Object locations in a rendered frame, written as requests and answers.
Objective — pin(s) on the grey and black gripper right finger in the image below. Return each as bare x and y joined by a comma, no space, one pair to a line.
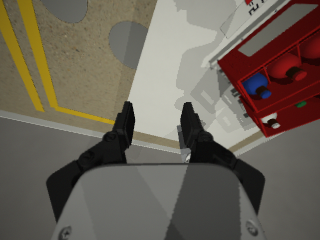
205,150

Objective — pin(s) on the green bottle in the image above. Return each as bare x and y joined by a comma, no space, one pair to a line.
300,104

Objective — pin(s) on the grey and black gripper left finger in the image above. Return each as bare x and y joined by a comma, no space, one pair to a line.
112,148

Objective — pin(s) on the white paper pick list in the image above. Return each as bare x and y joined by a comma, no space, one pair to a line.
246,9

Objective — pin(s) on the dark blue bottle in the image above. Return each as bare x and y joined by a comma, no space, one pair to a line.
257,84

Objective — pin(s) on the red crate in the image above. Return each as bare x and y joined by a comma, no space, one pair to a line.
289,116
282,32

